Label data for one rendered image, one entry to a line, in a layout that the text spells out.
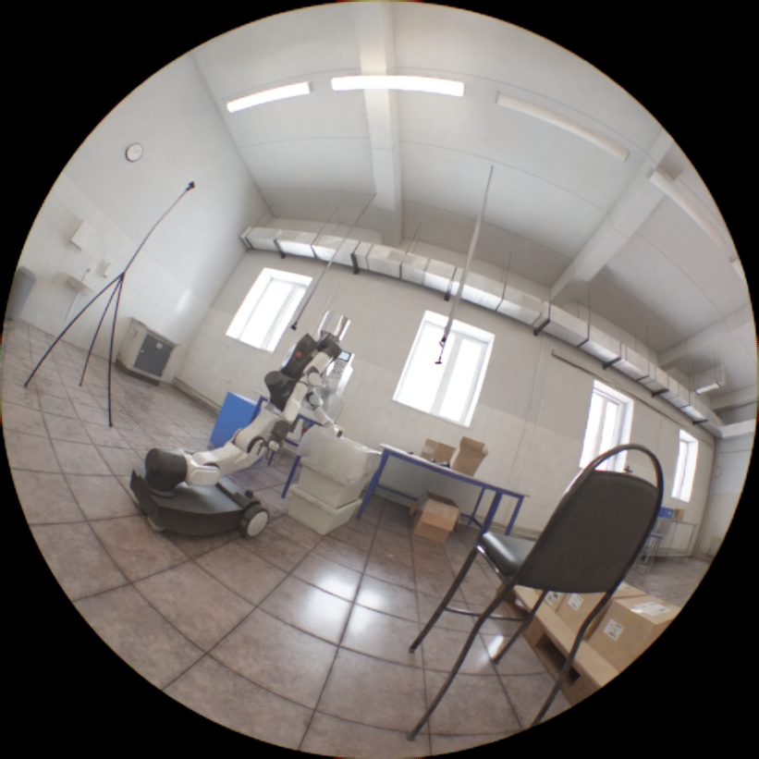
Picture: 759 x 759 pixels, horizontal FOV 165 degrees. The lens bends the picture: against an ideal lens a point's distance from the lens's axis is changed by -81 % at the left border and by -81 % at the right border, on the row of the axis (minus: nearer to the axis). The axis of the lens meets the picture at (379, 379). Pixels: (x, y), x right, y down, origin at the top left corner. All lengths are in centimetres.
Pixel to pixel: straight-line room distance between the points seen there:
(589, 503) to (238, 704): 97
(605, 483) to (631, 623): 92
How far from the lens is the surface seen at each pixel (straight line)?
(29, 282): 421
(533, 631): 167
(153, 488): 129
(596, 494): 67
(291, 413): 140
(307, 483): 191
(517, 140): 392
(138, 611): 101
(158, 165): 515
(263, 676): 95
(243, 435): 157
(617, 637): 150
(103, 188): 478
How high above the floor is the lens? 80
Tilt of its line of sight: 12 degrees up
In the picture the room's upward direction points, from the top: 22 degrees clockwise
